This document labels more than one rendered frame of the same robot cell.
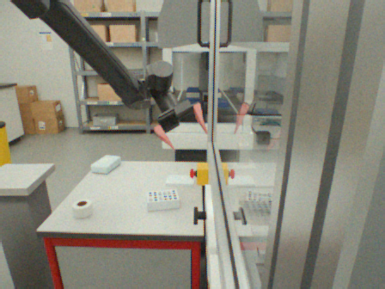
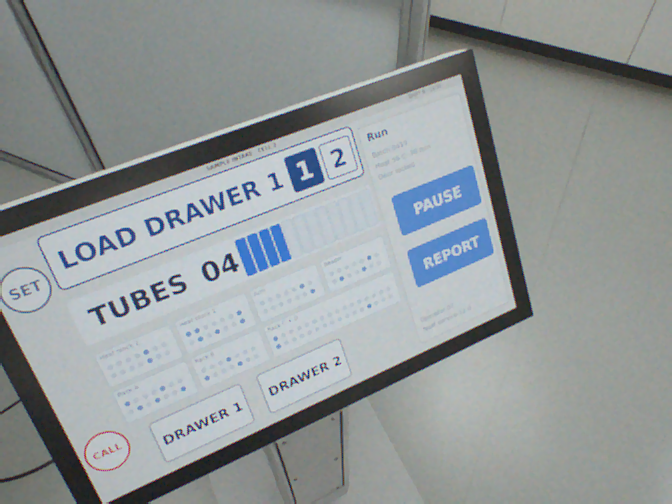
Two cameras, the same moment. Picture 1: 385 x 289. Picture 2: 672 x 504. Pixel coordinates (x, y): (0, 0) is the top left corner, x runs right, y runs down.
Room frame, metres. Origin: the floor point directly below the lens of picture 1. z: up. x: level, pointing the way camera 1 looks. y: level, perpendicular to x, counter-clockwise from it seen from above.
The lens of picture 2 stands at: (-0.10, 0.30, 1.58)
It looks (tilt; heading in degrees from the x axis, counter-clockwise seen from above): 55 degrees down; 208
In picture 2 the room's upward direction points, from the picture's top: 1 degrees counter-clockwise
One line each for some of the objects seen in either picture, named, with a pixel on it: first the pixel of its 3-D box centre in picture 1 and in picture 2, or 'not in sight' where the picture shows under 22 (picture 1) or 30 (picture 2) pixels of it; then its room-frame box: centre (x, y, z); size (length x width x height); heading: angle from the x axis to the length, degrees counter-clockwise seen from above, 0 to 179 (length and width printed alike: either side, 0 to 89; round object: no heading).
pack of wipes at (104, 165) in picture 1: (106, 163); not in sight; (1.25, 0.44, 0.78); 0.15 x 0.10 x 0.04; 165
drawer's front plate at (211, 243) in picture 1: (209, 224); not in sight; (0.61, -0.05, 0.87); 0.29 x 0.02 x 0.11; 178
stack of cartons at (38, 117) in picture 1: (35, 109); not in sight; (4.52, 2.79, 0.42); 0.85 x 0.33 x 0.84; 92
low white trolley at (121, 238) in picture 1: (143, 255); not in sight; (1.03, 0.23, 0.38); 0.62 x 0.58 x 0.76; 178
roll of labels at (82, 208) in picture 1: (82, 208); not in sight; (0.84, 0.41, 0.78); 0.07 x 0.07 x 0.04
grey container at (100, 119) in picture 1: (106, 119); not in sight; (4.54, 1.53, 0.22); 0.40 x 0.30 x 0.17; 92
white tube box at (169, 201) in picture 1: (162, 199); not in sight; (0.90, 0.11, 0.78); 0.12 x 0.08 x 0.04; 100
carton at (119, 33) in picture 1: (125, 34); not in sight; (4.56, 1.09, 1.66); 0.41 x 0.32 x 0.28; 92
